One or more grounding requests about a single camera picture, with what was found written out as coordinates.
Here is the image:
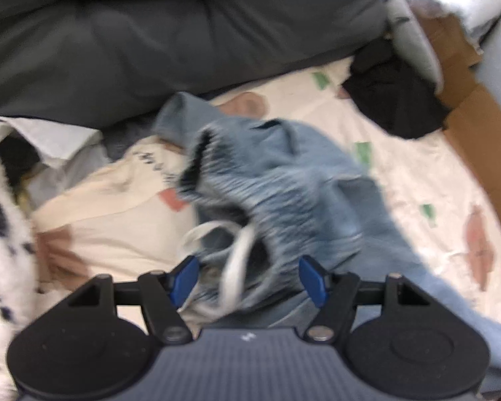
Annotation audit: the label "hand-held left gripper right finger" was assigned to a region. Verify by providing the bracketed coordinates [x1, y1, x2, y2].
[298, 256, 433, 344]

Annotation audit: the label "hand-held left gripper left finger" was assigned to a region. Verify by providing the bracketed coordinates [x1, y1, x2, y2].
[67, 255, 201, 346]

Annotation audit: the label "light blue jeans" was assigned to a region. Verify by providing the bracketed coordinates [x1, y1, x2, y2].
[152, 92, 501, 387]

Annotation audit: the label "bear printed bed sheet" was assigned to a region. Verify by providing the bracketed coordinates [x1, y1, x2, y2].
[32, 56, 501, 330]

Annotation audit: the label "grey fleece blanket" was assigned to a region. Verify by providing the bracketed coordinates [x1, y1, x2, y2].
[104, 120, 160, 160]

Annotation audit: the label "pale grey cloth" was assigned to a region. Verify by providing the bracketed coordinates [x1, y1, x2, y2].
[24, 149, 110, 207]

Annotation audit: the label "yellow-green cloth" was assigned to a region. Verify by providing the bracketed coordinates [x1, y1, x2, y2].
[16, 174, 35, 207]

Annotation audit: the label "white black-spotted fleece blanket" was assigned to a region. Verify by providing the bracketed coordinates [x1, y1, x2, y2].
[0, 142, 41, 401]

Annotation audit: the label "white dotted cloth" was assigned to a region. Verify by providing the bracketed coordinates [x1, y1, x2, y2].
[0, 116, 104, 168]

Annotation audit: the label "black garment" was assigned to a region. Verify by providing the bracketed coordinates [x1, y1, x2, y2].
[341, 39, 452, 140]

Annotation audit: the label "dark cloth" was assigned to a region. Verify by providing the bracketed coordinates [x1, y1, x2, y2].
[0, 133, 41, 185]

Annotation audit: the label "flattened cardboard sheet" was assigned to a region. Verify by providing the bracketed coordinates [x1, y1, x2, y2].
[413, 8, 501, 253]

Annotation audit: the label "grey plush pillow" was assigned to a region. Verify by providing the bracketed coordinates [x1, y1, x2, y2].
[386, 0, 444, 93]

